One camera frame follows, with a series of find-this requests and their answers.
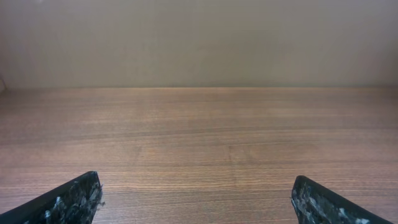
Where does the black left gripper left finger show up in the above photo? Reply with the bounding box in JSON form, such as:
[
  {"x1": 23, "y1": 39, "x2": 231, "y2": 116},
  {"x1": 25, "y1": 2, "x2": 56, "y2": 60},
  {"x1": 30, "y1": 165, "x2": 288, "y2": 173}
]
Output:
[{"x1": 1, "y1": 171, "x2": 104, "y2": 224}]

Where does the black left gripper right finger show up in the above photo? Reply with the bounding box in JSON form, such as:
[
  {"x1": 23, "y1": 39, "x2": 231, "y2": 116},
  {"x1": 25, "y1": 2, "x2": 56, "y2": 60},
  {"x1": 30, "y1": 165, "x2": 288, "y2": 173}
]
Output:
[{"x1": 291, "y1": 175, "x2": 392, "y2": 224}]

